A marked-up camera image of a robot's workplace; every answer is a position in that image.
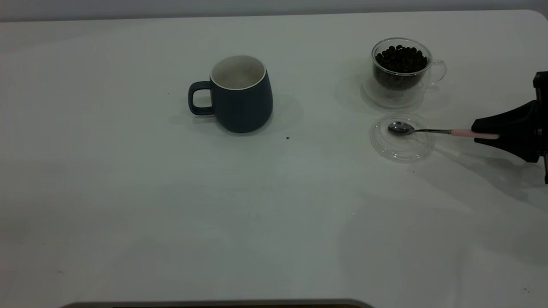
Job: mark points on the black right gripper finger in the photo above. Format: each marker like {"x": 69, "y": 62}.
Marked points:
{"x": 522, "y": 147}
{"x": 518, "y": 119}

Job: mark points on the dark grey ceramic mug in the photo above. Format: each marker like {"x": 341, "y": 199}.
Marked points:
{"x": 244, "y": 111}

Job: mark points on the coffee beans pile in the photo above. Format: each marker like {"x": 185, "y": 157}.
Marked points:
{"x": 400, "y": 60}

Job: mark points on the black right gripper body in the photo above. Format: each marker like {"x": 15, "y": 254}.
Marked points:
{"x": 543, "y": 115}

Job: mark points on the clear glass saucer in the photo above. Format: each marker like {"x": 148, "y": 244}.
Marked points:
{"x": 385, "y": 99}
{"x": 402, "y": 149}

